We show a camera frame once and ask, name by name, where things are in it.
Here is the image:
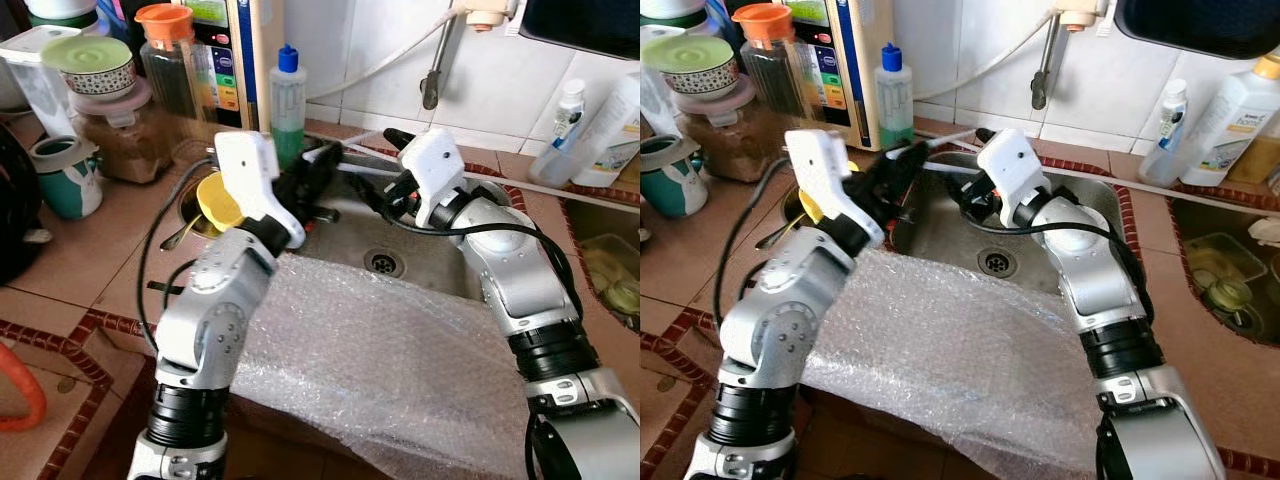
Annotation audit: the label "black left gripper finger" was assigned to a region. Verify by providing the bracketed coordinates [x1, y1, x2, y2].
[880, 143, 933, 196]
[300, 143, 347, 199]

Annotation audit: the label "yellow plastic bowl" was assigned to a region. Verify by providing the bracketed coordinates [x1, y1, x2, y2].
[195, 172, 245, 234]
[797, 160, 861, 225]

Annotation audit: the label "steel kitchen faucet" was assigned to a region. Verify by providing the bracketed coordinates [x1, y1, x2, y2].
[1030, 0, 1111, 111]
[422, 0, 513, 111]

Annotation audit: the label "large stainless steel sink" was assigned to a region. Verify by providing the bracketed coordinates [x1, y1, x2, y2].
[295, 150, 523, 301]
[885, 150, 1128, 298]

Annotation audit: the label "green soap bottle blue cap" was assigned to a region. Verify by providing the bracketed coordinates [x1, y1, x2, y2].
[270, 44, 307, 169]
[875, 42, 914, 151]

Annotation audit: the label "round sink drain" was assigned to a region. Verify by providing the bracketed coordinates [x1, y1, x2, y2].
[363, 248, 406, 279]
[978, 247, 1018, 279]

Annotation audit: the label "beige water purifier appliance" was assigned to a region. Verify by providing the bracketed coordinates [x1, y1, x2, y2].
[185, 0, 286, 136]
[780, 0, 896, 151]

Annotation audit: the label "pink-lidded container brown contents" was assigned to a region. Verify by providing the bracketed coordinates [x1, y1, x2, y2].
[70, 78, 173, 184]
[675, 75, 791, 183]

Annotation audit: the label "clear bubble wrap sheet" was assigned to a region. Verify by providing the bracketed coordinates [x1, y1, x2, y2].
[230, 252, 561, 480]
[800, 250, 1111, 480]

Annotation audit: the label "small white bottle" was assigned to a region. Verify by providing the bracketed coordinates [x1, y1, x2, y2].
[1138, 78, 1191, 186]
[528, 78, 587, 186]

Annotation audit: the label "glass jar orange lid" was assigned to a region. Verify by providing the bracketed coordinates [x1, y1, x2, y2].
[135, 3, 198, 121]
[732, 3, 801, 116]

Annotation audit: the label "patterned ceramic bowl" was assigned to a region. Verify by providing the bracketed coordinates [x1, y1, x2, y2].
[668, 62, 738, 97]
[68, 62, 136, 97]

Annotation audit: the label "teal ceramic jar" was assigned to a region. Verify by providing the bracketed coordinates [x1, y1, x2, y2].
[28, 135, 103, 219]
[640, 135, 709, 218]

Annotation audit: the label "small stainless steel sink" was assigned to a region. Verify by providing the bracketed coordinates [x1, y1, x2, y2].
[560, 200, 641, 331]
[1165, 195, 1280, 336]

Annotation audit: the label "large white detergent bottle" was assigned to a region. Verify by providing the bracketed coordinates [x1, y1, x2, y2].
[575, 70, 641, 189]
[1180, 50, 1280, 186]

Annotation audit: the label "clear plastic food box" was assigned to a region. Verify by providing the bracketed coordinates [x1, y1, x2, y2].
[1185, 232, 1266, 293]
[583, 235, 641, 306]

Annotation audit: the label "black tray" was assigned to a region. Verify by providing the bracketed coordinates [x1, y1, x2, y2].
[518, 0, 641, 59]
[1113, 0, 1280, 59]

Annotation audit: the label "green round lid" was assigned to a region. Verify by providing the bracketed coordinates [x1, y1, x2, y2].
[42, 35, 134, 73]
[642, 35, 734, 73]

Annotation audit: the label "clear plastic container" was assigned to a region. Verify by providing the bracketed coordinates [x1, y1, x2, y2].
[640, 25, 683, 136]
[0, 25, 81, 141]

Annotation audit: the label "white green lidded pot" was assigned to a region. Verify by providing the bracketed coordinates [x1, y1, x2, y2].
[25, 0, 101, 31]
[640, 0, 706, 26]

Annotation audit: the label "black bulky object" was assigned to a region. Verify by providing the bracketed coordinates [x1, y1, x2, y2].
[0, 125, 46, 286]

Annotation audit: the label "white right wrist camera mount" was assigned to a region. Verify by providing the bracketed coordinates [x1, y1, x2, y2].
[398, 128, 467, 229]
[975, 128, 1046, 226]

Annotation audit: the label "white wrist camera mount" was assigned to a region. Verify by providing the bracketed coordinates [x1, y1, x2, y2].
[398, 128, 467, 229]
[214, 130, 307, 251]
[785, 128, 886, 251]
[975, 128, 1046, 226]

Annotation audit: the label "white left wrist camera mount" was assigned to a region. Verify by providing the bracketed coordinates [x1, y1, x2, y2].
[214, 130, 307, 251]
[785, 128, 886, 251]

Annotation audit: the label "white water hose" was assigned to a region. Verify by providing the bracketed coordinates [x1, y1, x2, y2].
[913, 12, 1059, 101]
[305, 10, 459, 101]

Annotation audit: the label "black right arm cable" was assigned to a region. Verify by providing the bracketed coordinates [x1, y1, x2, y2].
[945, 180, 1156, 321]
[345, 175, 576, 321]

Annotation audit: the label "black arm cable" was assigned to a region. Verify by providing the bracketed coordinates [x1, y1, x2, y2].
[345, 175, 576, 321]
[945, 180, 1156, 321]
[715, 155, 791, 301]
[135, 155, 216, 351]

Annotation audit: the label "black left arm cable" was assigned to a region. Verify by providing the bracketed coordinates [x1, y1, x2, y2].
[135, 155, 216, 351]
[715, 155, 791, 301]

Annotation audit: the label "orange hose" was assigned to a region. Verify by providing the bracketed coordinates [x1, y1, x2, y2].
[0, 343, 47, 433]

